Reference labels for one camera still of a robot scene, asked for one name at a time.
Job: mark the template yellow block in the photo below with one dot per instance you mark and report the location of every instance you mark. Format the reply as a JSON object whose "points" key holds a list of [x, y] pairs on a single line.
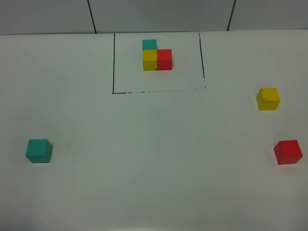
{"points": [[149, 60]]}

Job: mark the template red block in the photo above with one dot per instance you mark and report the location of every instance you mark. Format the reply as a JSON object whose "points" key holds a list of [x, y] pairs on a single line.
{"points": [[164, 59]]}

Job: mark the template green block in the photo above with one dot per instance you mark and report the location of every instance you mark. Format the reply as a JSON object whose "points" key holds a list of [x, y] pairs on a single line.
{"points": [[149, 44]]}

